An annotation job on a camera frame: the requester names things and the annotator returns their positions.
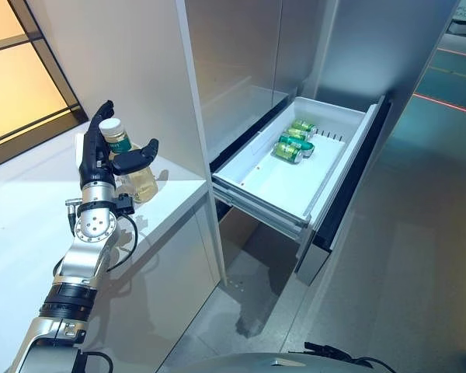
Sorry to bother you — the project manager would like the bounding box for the silver stainless fridge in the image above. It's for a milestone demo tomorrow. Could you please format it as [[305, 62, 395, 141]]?
[[184, 0, 461, 288]]

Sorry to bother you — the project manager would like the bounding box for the dark green drink can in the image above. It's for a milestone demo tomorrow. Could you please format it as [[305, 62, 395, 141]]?
[[278, 134, 315, 153]]

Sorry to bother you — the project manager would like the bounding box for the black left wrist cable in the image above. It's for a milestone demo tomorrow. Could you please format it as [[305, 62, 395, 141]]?
[[105, 214, 140, 272]]

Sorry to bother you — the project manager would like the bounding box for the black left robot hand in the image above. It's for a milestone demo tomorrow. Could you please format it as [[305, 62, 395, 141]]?
[[78, 99, 159, 191]]

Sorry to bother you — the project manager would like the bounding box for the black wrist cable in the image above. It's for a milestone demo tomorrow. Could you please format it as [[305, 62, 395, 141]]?
[[304, 340, 391, 373], [105, 214, 140, 272]]

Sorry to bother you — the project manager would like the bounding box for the grey robot torso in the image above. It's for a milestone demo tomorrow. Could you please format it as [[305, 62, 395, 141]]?
[[186, 351, 378, 373]]

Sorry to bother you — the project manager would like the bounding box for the tea bottle with white cap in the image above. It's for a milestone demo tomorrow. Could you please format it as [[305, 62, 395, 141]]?
[[99, 117, 158, 204]]

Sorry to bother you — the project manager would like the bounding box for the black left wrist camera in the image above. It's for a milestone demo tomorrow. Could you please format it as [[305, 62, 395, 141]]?
[[115, 192, 136, 215]]

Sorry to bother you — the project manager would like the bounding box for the tall white cabinet panel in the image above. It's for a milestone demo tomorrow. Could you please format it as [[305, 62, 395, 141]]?
[[26, 0, 229, 288]]

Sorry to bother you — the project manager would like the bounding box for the orange window with dark frame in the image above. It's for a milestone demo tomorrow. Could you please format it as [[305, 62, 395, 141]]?
[[0, 0, 89, 173]]

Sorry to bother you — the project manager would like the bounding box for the white fridge drawer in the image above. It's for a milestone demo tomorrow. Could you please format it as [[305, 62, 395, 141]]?
[[211, 92, 392, 288]]

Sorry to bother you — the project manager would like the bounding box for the white counter cabinet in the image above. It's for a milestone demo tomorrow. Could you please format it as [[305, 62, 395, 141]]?
[[0, 130, 223, 373]]

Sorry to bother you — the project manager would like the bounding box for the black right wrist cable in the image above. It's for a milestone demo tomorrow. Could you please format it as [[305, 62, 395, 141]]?
[[304, 340, 391, 373]]

